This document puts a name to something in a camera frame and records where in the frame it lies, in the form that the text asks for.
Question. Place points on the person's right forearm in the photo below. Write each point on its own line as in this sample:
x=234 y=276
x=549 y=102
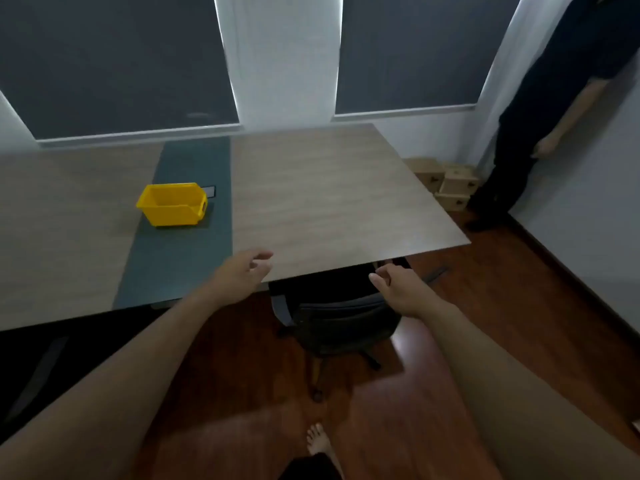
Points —
x=525 y=419

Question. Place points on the yellow plastic bin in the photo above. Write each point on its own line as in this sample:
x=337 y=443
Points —
x=172 y=207

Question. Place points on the person's left hand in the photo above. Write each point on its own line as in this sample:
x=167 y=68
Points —
x=240 y=277

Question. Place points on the person's right hand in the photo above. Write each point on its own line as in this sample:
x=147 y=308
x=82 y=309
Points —
x=407 y=294

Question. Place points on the person's black shorts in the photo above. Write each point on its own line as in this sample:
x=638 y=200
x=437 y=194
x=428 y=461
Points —
x=310 y=469

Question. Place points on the person's left forearm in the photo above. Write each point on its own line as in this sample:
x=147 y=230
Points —
x=110 y=394

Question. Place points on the dark grey window blind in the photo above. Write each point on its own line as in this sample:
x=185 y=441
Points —
x=115 y=59
x=415 y=49

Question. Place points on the person's left foot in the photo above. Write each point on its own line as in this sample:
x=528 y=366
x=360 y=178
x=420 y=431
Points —
x=320 y=442

